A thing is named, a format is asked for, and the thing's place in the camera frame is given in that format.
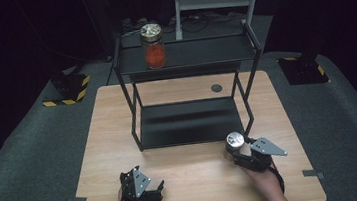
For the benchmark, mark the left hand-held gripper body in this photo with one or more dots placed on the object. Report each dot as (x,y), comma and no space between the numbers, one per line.
(130,189)

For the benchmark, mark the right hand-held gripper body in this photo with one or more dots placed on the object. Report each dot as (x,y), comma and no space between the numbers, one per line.
(260,160)

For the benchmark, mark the glass jar with silver lid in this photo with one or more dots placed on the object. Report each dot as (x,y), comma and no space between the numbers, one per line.
(235,140)

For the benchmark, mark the black metal shelf rack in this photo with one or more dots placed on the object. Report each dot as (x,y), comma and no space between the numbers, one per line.
(189,123)

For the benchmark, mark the glass jar with gold lid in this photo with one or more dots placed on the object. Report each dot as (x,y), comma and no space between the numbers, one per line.
(154,54)

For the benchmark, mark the person's right hand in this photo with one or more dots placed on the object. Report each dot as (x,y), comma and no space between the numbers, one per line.
(264,180)

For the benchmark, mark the dark round table grommet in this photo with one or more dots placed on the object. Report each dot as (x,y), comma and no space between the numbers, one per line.
(216,88)

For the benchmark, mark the striped black stand base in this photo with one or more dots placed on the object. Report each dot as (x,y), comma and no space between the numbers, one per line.
(70,86)
(302,70)

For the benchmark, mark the grey metal stand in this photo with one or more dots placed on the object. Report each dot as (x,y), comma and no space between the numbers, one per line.
(214,0)

